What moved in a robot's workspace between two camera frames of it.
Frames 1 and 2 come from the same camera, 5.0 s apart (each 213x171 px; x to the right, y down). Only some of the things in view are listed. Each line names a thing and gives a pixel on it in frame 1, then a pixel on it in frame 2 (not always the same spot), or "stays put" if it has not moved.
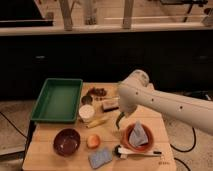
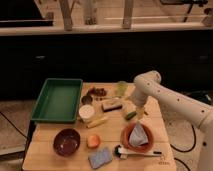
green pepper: [119, 117] → [131, 115]
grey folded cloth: [138, 135] stays put
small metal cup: [87, 100] stays put
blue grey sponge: [100, 157] stays put
